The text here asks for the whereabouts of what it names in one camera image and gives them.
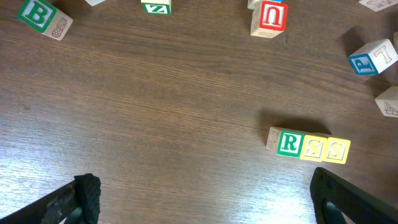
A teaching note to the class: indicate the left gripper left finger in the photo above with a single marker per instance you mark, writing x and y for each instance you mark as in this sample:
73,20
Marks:
75,202

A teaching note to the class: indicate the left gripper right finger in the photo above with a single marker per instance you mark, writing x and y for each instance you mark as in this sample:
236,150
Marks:
335,198

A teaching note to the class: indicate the yellow S block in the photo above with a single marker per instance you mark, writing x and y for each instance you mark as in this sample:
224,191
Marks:
314,146

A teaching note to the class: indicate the green R block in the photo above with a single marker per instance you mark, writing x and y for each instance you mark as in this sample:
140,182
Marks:
285,142

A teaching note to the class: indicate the red 3 block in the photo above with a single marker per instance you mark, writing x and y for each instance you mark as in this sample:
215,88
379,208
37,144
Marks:
387,102

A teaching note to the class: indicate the plain block blue side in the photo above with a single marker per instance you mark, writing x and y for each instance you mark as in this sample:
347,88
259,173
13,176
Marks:
373,58

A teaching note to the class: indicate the red U block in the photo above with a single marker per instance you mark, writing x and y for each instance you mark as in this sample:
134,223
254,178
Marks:
268,18

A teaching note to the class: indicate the green B block lower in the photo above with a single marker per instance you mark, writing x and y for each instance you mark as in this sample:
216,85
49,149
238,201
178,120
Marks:
45,18

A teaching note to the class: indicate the plain picture block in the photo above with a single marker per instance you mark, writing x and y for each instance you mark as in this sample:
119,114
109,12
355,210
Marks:
377,5

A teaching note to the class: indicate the yellow 1 block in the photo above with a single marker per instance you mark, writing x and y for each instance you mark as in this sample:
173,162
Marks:
94,2

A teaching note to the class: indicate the plain 8 block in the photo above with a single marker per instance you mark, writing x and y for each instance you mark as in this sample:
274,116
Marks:
162,7

